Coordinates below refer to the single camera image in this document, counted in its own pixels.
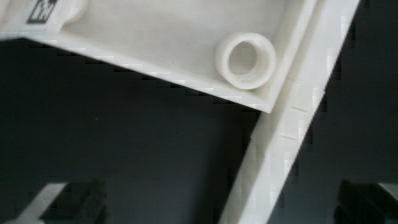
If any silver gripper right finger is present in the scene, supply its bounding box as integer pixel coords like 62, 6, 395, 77
334, 180, 398, 224

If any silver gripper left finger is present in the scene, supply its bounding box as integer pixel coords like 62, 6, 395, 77
11, 180, 109, 224

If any white square table top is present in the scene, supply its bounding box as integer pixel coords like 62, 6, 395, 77
0, 0, 325, 114

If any white table leg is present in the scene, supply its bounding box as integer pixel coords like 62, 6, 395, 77
0, 0, 91, 40

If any white front fence bar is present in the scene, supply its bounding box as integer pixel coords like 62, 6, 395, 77
217, 0, 361, 224

